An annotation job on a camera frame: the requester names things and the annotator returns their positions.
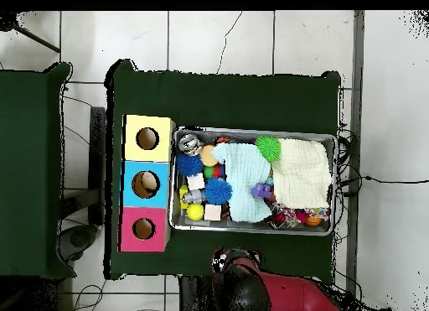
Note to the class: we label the light blue waffle cloth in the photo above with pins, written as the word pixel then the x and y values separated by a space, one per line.
pixel 244 177

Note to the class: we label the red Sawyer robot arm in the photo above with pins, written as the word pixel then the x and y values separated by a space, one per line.
pixel 295 297

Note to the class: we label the wooden box with three holes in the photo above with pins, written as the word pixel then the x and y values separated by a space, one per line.
pixel 161 197

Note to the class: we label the orange round sponge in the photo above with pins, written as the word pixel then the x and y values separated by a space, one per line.
pixel 207 155

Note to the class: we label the blue spiky ball with eyes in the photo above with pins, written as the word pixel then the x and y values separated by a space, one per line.
pixel 218 190

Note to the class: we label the wooden cube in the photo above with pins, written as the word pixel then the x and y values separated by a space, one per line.
pixel 195 181
pixel 212 212

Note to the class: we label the crushed silver drink can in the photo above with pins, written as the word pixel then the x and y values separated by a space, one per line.
pixel 190 144

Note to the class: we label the yellow ball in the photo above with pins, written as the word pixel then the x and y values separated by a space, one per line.
pixel 195 211

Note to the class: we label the purple toy block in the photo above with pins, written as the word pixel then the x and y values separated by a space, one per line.
pixel 260 190

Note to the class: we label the green spiky rubber ball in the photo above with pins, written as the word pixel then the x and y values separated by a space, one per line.
pixel 268 148

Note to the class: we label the dark green table cloth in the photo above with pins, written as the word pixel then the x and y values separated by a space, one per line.
pixel 228 99

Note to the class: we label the cream waffle cloth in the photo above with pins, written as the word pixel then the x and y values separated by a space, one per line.
pixel 301 173

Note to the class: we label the black stand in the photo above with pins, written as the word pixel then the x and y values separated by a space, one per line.
pixel 97 156

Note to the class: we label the grey round base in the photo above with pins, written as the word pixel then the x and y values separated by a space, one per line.
pixel 78 239

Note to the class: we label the dark green side table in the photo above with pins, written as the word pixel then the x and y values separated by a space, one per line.
pixel 30 156

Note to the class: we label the black tripod leg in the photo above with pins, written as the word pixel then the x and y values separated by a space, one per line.
pixel 6 22

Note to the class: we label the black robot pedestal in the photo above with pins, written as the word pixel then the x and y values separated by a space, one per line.
pixel 197 294

